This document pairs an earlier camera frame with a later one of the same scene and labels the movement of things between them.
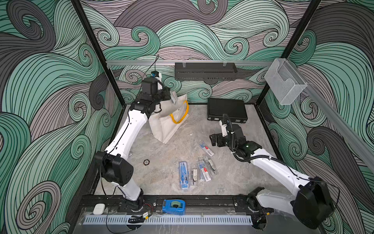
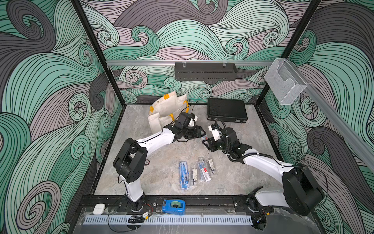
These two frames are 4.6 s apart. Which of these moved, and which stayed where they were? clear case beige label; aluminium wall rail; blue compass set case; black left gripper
Moved: black left gripper
Stayed: clear case beige label; blue compass set case; aluminium wall rail
